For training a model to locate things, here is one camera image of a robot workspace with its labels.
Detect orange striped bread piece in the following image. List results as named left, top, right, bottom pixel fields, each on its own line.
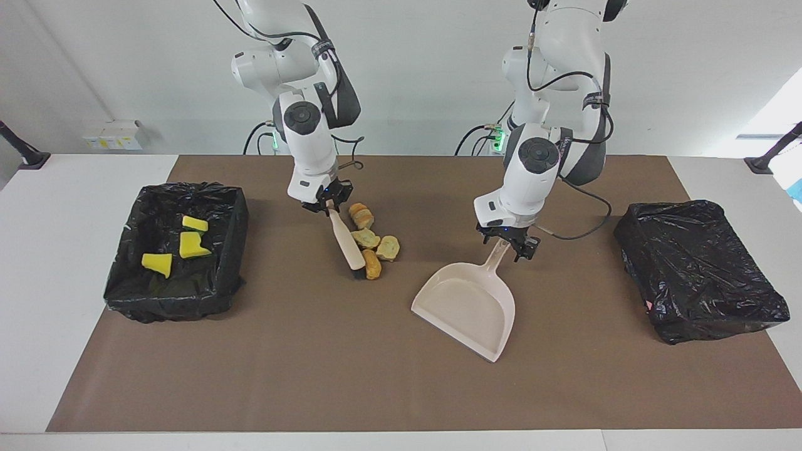
left=348, top=202, right=375, bottom=231

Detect beige hand brush black bristles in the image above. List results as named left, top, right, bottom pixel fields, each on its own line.
left=325, top=200, right=368, bottom=280

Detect pale dumpling piece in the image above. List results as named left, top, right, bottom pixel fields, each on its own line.
left=350, top=227, right=382, bottom=250
left=374, top=235, right=401, bottom=262

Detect beige plastic dustpan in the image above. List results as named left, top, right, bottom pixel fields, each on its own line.
left=410, top=237, right=517, bottom=364

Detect notched yellow sponge piece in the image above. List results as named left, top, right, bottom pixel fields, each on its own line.
left=178, top=231, right=213, bottom=260

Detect small yellow sponge piece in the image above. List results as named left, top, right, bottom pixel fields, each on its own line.
left=141, top=252, right=174, bottom=279

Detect bin with black bag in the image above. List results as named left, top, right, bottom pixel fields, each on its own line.
left=612, top=199, right=792, bottom=346
left=103, top=181, right=250, bottom=325

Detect brown table mat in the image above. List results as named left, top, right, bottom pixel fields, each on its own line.
left=46, top=155, right=802, bottom=433

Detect black clamp stand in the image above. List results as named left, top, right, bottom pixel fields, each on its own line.
left=744, top=122, right=802, bottom=175
left=0, top=120, right=51, bottom=171

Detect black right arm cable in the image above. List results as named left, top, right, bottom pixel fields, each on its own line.
left=216, top=0, right=365, bottom=172

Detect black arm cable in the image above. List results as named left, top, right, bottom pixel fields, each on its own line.
left=525, top=0, right=614, bottom=241
left=216, top=0, right=365, bottom=172

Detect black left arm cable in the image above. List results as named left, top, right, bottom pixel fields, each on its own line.
left=525, top=0, right=614, bottom=241

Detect black base cable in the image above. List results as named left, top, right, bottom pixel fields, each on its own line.
left=242, top=120, right=277, bottom=156
left=455, top=101, right=516, bottom=157

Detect white wall socket box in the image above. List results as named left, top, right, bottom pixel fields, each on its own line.
left=82, top=120, right=144, bottom=152

